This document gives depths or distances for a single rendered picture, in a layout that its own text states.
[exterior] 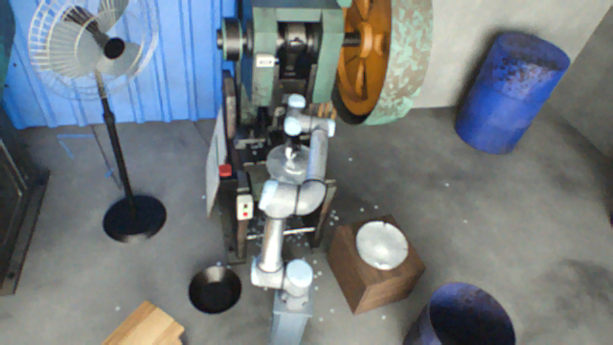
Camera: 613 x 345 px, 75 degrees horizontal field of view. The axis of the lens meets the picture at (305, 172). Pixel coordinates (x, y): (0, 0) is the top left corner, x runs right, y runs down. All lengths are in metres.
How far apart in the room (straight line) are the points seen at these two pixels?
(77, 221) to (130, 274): 0.55
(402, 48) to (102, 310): 2.02
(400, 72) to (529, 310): 1.88
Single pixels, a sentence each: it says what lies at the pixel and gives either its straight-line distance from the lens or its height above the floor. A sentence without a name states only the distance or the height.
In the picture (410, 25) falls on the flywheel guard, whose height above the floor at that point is 1.57.
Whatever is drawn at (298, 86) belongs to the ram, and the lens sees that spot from 1.97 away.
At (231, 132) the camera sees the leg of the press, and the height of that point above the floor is 0.63.
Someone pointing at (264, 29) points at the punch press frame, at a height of 1.44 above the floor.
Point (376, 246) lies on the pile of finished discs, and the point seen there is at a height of 0.39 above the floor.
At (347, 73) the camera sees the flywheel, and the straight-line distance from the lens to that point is 2.26.
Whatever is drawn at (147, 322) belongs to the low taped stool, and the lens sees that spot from 2.10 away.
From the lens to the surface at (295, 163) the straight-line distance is 2.05.
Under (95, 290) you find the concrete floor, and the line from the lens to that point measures 2.63.
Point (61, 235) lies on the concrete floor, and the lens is 2.91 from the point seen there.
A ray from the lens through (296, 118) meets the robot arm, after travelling 1.77.
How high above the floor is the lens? 2.21
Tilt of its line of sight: 45 degrees down
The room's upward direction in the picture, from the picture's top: 11 degrees clockwise
